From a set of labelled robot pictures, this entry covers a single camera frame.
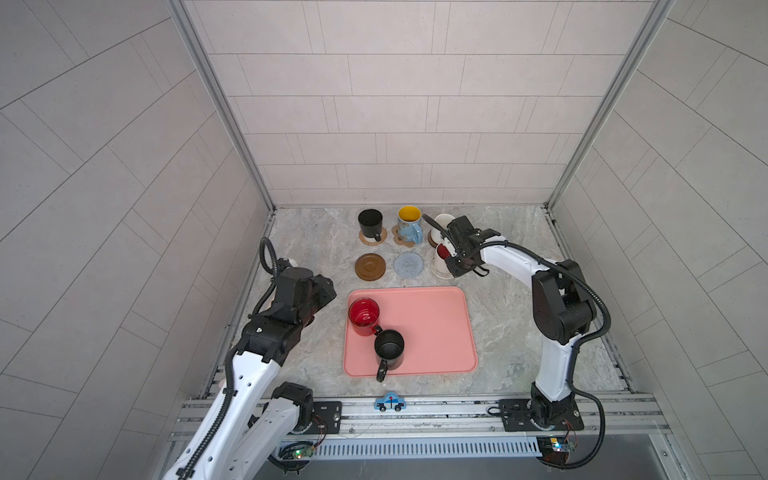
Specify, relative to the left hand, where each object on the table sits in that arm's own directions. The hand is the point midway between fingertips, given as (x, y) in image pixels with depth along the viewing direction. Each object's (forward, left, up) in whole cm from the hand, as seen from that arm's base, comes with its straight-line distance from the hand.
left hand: (334, 279), depth 74 cm
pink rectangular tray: (-4, -27, -19) cm, 33 cm away
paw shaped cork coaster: (+27, -16, -19) cm, 37 cm away
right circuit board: (-32, -53, -19) cm, 65 cm away
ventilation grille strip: (-33, -22, -19) cm, 44 cm away
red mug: (-2, -6, -17) cm, 18 cm away
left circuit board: (-35, +4, -15) cm, 38 cm away
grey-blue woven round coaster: (+16, -19, -19) cm, 32 cm away
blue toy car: (-24, -14, -17) cm, 33 cm away
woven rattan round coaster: (+25, -6, -17) cm, 31 cm away
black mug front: (-11, -14, -17) cm, 25 cm away
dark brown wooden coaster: (+15, -7, -19) cm, 26 cm away
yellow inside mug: (+26, -20, -11) cm, 34 cm away
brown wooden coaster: (+26, -27, -18) cm, 42 cm away
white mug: (+15, -28, +5) cm, 32 cm away
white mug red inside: (+12, -29, -13) cm, 34 cm away
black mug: (+29, -6, -12) cm, 32 cm away
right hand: (+15, -34, -17) cm, 41 cm away
